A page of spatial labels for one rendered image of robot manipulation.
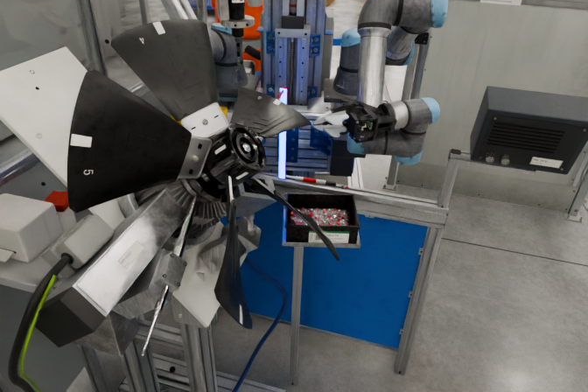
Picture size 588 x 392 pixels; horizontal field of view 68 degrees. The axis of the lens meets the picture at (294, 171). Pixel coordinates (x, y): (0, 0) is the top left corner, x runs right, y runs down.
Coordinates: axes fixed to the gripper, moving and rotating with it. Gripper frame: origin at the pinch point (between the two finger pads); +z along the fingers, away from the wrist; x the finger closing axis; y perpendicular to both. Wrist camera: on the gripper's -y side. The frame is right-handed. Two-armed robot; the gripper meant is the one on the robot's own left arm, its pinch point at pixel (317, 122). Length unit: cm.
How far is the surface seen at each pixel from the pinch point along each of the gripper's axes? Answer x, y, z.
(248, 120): -0.6, -4.6, 17.0
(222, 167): -3.8, 17.2, 29.1
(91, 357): 87, -8, 72
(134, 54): -19.0, -7.8, 41.9
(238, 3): -32.0, 2.4, 21.4
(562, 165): 7, 27, -62
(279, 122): 0.3, -3.2, 9.2
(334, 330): 104, 1, -19
